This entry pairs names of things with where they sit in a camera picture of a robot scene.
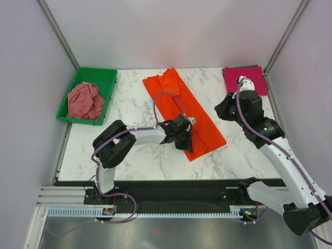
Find orange t shirt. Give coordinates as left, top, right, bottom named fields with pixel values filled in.
left=143, top=68, right=227, bottom=161

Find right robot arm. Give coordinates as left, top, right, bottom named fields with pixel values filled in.
left=214, top=90, right=331, bottom=236

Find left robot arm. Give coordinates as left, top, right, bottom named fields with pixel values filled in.
left=91, top=114, right=196, bottom=204

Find folded magenta t shirt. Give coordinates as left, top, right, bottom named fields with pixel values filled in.
left=224, top=67, right=268, bottom=96

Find folded grey t shirt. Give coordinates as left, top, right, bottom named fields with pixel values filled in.
left=222, top=64, right=266, bottom=78

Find green plastic bin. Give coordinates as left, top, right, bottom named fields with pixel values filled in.
left=57, top=67, right=117, bottom=126

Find dusty pink t shirt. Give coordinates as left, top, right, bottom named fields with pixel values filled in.
left=67, top=82, right=105, bottom=120

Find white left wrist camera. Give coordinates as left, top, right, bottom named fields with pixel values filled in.
left=187, top=117, right=196, bottom=125

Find right aluminium frame post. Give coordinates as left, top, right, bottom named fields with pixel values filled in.
left=263, top=0, right=311, bottom=76

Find aluminium frame post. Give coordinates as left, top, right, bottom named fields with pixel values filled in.
left=263, top=0, right=311, bottom=76
left=36, top=0, right=80, bottom=71

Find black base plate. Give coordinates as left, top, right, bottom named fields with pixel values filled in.
left=55, top=179, right=263, bottom=213

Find white slotted cable duct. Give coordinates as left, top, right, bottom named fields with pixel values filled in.
left=47, top=206, right=259, bottom=218

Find left aluminium frame post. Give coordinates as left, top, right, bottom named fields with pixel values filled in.
left=36, top=0, right=80, bottom=71

